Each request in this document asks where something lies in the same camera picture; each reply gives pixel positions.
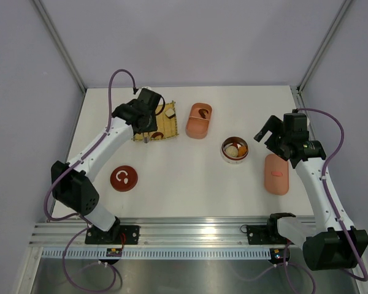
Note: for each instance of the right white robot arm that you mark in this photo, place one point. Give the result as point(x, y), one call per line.
point(335, 243)

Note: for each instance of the red round bowl lid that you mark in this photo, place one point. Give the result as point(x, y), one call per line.
point(124, 178)

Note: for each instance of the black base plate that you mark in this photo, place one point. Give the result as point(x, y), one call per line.
point(128, 234)
point(262, 235)

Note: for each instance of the curved red sausage piece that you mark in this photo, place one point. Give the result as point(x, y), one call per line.
point(157, 135)

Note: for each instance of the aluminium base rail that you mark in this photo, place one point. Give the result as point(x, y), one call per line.
point(176, 232)

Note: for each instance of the left aluminium frame post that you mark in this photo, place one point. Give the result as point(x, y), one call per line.
point(52, 31)

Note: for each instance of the aluminium frame post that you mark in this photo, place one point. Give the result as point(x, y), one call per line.
point(52, 31)
point(325, 43)

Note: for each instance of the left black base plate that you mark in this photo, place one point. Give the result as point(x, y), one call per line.
point(128, 234)

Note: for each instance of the white brown sushi cube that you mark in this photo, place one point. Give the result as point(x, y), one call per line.
point(170, 113)

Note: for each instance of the round metal bowl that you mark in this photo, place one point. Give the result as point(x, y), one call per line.
point(237, 142)

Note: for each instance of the white slotted cable duct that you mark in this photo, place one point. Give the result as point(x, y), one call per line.
point(160, 253)

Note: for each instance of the pink oval lunch box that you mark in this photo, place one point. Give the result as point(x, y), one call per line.
point(197, 127)

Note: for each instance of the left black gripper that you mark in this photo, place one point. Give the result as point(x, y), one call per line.
point(153, 127)

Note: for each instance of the yellow bamboo mat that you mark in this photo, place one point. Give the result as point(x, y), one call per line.
point(165, 125)

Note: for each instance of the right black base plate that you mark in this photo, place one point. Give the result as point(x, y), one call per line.
point(262, 235)

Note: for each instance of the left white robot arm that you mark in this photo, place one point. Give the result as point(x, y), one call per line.
point(72, 182)

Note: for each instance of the round white rice ball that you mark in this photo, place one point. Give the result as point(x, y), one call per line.
point(231, 151)

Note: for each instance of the dark red sausage piece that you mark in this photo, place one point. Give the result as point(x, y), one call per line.
point(204, 113)

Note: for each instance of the right aluminium frame post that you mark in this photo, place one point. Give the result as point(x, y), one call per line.
point(325, 43)

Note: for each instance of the orange fried food piece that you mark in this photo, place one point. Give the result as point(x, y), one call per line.
point(242, 151)

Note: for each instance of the pink lunch box lid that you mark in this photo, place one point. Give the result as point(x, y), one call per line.
point(276, 175)

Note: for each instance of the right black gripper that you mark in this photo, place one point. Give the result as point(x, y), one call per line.
point(274, 124)

